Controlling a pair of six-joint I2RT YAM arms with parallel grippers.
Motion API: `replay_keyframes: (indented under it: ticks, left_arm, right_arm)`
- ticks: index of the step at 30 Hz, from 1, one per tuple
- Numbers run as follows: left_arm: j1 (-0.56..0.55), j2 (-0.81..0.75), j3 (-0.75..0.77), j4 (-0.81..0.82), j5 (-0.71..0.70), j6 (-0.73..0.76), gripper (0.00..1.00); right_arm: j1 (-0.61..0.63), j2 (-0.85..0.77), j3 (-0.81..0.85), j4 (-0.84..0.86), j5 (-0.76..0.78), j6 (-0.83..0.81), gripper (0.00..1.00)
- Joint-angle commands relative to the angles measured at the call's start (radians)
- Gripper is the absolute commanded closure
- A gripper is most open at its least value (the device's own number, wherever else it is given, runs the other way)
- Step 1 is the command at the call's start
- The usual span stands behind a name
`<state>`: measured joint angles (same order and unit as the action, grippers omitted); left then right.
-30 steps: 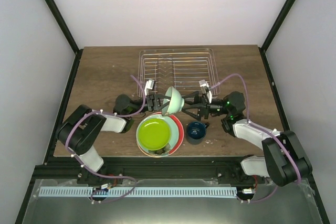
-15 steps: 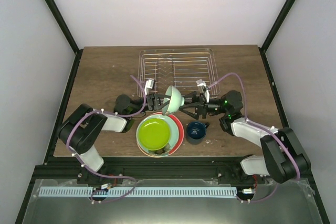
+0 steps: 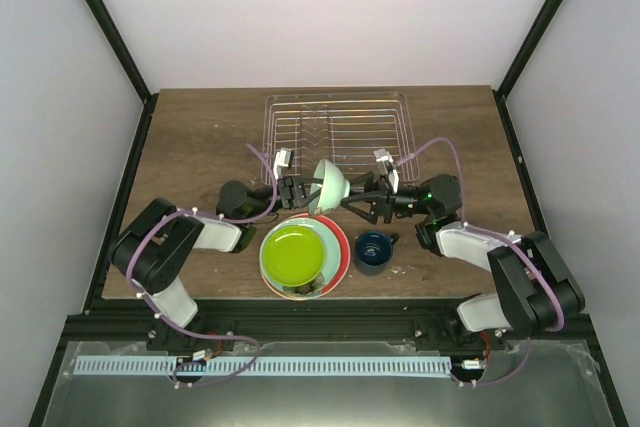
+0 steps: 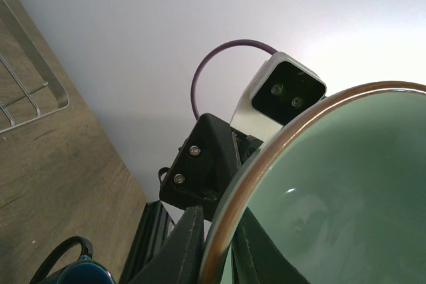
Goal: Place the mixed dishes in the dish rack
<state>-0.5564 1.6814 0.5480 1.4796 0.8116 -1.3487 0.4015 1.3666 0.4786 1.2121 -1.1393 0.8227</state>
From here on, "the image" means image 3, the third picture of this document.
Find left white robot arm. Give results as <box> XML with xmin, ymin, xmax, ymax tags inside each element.
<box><xmin>109</xmin><ymin>176</ymin><xmax>322</xmax><ymax>351</ymax></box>

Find light blue slotted cable duct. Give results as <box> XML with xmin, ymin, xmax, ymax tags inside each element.
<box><xmin>73</xmin><ymin>355</ymin><xmax>452</xmax><ymax>378</ymax></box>

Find left black frame post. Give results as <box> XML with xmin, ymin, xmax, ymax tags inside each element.
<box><xmin>53</xmin><ymin>0</ymin><xmax>153</xmax><ymax>104</ymax></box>

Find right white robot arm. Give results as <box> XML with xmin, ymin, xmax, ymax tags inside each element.
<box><xmin>340</xmin><ymin>173</ymin><xmax>586</xmax><ymax>350</ymax></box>

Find red rimmed plate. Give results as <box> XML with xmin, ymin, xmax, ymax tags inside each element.
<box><xmin>260</xmin><ymin>212</ymin><xmax>351</xmax><ymax>301</ymax></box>

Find black frame post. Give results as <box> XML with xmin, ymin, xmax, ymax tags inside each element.
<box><xmin>494</xmin><ymin>0</ymin><xmax>595</xmax><ymax>98</ymax></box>
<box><xmin>53</xmin><ymin>0</ymin><xmax>153</xmax><ymax>104</ymax></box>

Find dark blue mug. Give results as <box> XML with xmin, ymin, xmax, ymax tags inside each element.
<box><xmin>354</xmin><ymin>231</ymin><xmax>399</xmax><ymax>277</ymax></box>

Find pale teal floral plate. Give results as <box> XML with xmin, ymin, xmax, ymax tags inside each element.
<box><xmin>258</xmin><ymin>219</ymin><xmax>342</xmax><ymax>297</ymax></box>

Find lime green plate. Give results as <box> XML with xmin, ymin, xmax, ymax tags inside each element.
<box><xmin>259</xmin><ymin>225</ymin><xmax>326</xmax><ymax>287</ymax></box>

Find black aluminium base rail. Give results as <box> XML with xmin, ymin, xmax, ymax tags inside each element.
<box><xmin>64</xmin><ymin>299</ymin><xmax>594</xmax><ymax>356</ymax></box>

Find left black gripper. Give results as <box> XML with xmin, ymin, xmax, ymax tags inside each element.
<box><xmin>243</xmin><ymin>176</ymin><xmax>330</xmax><ymax>220</ymax></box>

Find pale green ceramic bowl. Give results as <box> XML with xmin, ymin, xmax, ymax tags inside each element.
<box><xmin>308</xmin><ymin>159</ymin><xmax>350</xmax><ymax>216</ymax></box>

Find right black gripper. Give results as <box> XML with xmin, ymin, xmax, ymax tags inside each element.
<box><xmin>338</xmin><ymin>173</ymin><xmax>431</xmax><ymax>226</ymax></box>

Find right black frame post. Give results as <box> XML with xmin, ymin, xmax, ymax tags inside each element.
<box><xmin>494</xmin><ymin>0</ymin><xmax>595</xmax><ymax>98</ymax></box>

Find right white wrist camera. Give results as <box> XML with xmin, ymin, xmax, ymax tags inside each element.
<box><xmin>374</xmin><ymin>148</ymin><xmax>399</xmax><ymax>193</ymax></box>

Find wire dish rack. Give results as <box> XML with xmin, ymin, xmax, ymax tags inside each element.
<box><xmin>262</xmin><ymin>91</ymin><xmax>416</xmax><ymax>179</ymax></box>

